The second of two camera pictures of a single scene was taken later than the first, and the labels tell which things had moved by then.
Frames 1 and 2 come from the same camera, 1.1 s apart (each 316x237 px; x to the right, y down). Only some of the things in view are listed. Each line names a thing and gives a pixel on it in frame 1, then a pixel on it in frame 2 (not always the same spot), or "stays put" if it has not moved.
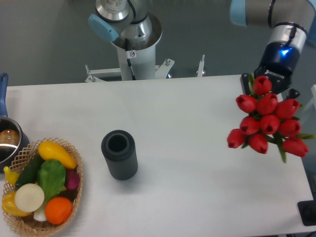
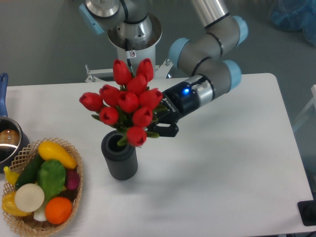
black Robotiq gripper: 278,62 -> 180,99
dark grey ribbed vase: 118,148 stays put
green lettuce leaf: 51,176 stays put
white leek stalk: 39,214 stays put
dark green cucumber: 29,174 stays put
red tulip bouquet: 268,119 -> 131,104
